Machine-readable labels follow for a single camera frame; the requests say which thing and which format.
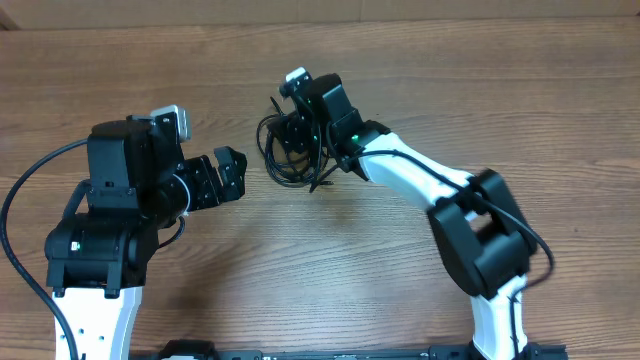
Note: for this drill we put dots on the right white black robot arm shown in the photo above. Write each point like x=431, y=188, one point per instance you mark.
x=482, y=237

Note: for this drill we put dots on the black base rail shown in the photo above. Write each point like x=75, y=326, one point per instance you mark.
x=198, y=349

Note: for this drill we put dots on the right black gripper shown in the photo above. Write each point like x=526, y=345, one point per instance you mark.
x=294, y=132

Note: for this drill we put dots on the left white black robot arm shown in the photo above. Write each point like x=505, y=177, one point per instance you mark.
x=139, y=183

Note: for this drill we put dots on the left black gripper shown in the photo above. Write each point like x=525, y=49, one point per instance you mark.
x=209, y=192

